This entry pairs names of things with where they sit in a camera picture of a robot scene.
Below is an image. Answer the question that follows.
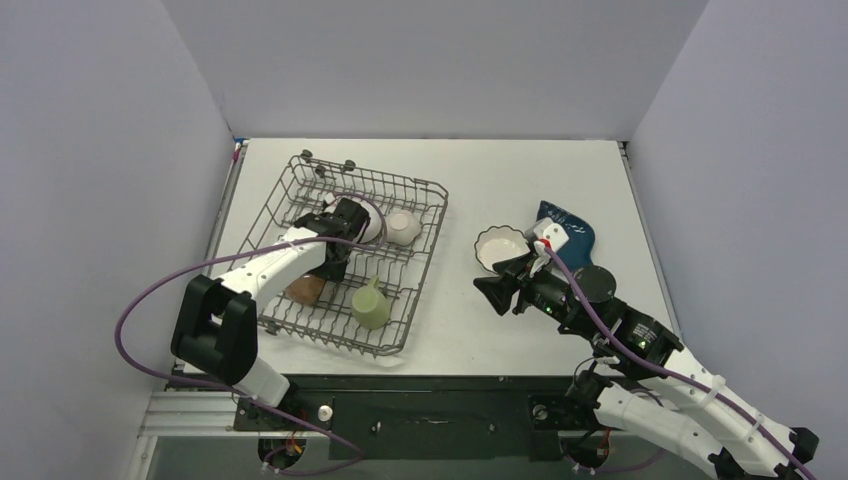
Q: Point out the blue leaf-shaped dish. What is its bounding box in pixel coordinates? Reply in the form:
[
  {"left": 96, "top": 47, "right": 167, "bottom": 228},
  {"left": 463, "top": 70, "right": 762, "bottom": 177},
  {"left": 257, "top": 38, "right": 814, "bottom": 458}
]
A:
[{"left": 536, "top": 200, "right": 596, "bottom": 272}]

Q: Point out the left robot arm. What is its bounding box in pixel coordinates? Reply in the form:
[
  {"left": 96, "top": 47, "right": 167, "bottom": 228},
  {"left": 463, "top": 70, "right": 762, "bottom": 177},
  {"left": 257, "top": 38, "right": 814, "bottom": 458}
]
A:
[{"left": 170, "top": 195, "right": 385, "bottom": 430}]

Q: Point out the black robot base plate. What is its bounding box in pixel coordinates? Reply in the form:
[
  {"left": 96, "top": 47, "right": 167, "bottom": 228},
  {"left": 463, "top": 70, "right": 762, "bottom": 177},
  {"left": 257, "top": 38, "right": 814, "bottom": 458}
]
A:
[{"left": 225, "top": 374, "right": 603, "bottom": 467}]

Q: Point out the white scalloped bowl black rim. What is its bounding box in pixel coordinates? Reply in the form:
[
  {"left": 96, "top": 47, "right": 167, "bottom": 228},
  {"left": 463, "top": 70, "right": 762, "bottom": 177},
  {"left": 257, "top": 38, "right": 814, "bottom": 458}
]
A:
[{"left": 474, "top": 225, "right": 529, "bottom": 273}]

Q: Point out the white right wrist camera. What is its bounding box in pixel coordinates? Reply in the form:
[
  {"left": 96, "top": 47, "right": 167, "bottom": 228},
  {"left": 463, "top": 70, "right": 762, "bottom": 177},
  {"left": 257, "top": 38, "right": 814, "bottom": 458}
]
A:
[{"left": 524, "top": 217, "right": 569, "bottom": 277}]

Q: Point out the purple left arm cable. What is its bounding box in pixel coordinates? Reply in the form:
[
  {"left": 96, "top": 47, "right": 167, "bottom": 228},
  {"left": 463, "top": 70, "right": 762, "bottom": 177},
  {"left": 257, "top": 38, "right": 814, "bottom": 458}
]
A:
[{"left": 114, "top": 192, "right": 389, "bottom": 477}]

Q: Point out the plain white bowl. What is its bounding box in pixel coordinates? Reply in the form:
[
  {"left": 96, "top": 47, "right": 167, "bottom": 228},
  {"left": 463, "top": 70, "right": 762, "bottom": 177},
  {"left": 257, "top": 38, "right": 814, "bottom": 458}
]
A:
[{"left": 359, "top": 205, "right": 384, "bottom": 244}]

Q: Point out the aluminium table edge rail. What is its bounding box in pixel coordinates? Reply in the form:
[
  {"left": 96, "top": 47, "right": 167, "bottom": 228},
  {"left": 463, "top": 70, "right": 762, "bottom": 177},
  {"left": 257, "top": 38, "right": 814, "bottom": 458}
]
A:
[{"left": 617, "top": 141, "right": 649, "bottom": 234}]

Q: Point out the tan brown bowl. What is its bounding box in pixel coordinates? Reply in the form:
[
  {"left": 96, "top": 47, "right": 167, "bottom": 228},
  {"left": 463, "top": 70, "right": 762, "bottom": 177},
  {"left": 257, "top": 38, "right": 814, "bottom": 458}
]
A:
[{"left": 284, "top": 274, "right": 327, "bottom": 306}]

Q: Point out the small white lobed bowl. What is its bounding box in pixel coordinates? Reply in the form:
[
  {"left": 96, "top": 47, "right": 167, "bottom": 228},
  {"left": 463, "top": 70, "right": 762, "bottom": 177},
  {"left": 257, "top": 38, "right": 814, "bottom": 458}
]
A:
[{"left": 385, "top": 210, "right": 422, "bottom": 247}]

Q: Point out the grey wire dish rack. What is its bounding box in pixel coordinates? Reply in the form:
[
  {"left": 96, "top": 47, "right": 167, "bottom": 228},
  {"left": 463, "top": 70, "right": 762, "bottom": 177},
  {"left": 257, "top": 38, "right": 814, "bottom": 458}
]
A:
[{"left": 216, "top": 151, "right": 448, "bottom": 356}]

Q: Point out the green mug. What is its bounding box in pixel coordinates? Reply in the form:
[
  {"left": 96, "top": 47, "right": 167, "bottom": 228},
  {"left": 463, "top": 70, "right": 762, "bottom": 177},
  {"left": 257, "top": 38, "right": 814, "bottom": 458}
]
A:
[{"left": 350, "top": 276, "right": 391, "bottom": 330}]

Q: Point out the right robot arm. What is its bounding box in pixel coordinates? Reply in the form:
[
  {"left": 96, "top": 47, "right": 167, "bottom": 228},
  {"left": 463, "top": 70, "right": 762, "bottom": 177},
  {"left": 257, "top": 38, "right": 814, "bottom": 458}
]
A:
[{"left": 473, "top": 253, "right": 819, "bottom": 479}]

